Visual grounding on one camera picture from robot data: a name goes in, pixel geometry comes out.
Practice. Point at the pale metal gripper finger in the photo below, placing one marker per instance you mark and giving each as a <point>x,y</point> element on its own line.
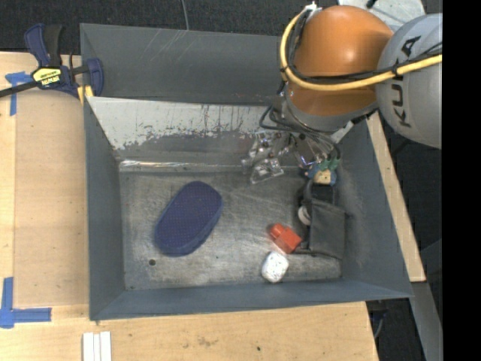
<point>251,164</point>
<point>267,174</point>

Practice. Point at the white round cap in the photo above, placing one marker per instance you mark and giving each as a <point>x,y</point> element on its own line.
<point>304,216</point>

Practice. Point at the blue and cream small toy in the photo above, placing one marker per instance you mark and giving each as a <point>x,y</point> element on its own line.
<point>323,177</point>

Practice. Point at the red-orange plastic block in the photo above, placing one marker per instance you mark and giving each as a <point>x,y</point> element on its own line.
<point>286,238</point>

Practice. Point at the black fabric pouch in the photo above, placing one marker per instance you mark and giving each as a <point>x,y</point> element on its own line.
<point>327,228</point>

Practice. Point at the dark blue oval sponge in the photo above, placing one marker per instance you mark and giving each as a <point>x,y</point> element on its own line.
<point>188,218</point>

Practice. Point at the white speckled lump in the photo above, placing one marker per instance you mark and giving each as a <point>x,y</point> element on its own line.
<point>275,267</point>

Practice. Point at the grey metal bin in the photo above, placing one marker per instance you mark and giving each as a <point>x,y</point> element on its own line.
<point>195,70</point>

